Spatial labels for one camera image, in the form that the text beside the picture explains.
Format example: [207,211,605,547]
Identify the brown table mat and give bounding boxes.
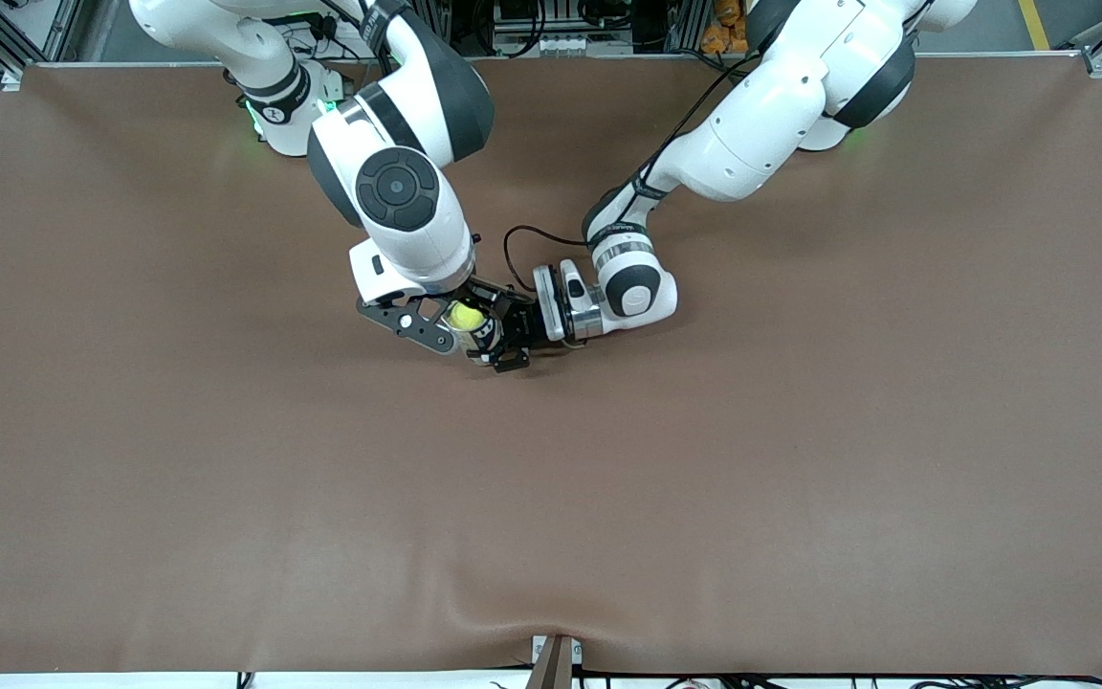
[0,53,1102,676]

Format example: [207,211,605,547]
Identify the orange packaged goods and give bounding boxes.
[701,0,753,56]

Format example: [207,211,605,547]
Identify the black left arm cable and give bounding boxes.
[503,56,764,288]

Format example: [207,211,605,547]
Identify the black equipment box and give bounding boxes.
[494,0,609,34]

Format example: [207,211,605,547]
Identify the aluminium frame post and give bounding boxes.
[666,0,705,54]

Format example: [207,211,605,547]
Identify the silver blue tennis ball can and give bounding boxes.
[441,301,506,367]

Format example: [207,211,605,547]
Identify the white power strip black plugs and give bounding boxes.
[307,10,368,47]

